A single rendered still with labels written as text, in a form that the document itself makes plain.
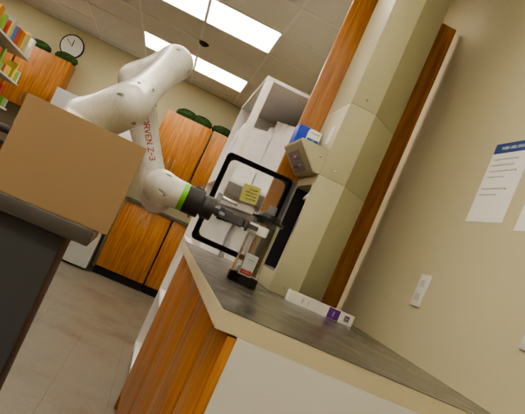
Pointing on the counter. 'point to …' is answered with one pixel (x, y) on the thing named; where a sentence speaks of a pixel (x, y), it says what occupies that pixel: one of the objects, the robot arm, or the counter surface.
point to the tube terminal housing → (330, 203)
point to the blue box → (299, 132)
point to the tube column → (391, 57)
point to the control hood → (315, 156)
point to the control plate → (297, 161)
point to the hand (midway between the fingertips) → (259, 231)
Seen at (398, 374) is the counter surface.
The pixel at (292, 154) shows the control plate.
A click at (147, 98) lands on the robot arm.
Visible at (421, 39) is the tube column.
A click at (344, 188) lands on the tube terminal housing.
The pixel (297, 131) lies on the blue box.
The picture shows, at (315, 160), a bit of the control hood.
